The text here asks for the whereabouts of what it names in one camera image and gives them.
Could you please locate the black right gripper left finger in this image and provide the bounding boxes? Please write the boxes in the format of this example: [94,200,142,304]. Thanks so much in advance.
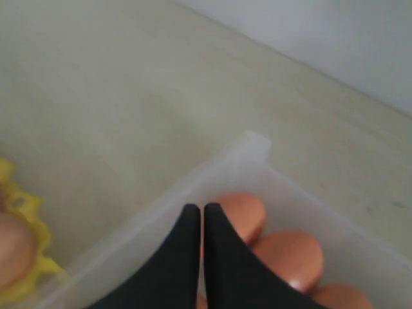
[89,204,201,309]

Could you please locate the yellow plastic egg tray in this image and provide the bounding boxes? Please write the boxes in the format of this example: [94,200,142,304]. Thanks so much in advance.
[1,158,67,305]

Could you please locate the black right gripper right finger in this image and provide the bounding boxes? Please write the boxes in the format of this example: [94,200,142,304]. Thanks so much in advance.
[203,203,319,308]

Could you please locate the clear plastic storage box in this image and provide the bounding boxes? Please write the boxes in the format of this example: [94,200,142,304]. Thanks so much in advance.
[35,133,411,308]

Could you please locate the brown egg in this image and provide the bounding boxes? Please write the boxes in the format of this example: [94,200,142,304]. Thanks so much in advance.
[216,192,267,245]
[196,294,207,309]
[312,283,373,309]
[252,229,324,292]
[1,213,37,289]

